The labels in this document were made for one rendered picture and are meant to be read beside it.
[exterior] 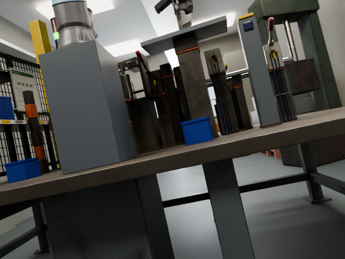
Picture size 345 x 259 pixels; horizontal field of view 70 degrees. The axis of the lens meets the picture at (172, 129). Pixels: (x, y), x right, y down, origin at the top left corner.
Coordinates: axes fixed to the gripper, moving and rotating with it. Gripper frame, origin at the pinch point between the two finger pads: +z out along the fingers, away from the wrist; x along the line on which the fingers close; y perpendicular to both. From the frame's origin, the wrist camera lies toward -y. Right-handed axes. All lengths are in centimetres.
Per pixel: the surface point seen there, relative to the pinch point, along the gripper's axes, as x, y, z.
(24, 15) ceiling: 316, -251, -230
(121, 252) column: -35, -33, 73
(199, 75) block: -3.1, 3.2, 21.1
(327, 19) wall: 269, 226, -77
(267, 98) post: -6.9, 26.9, 37.1
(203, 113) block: -2.8, 1.4, 37.0
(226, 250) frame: -41, -3, 75
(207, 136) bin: -14.4, 0.2, 46.3
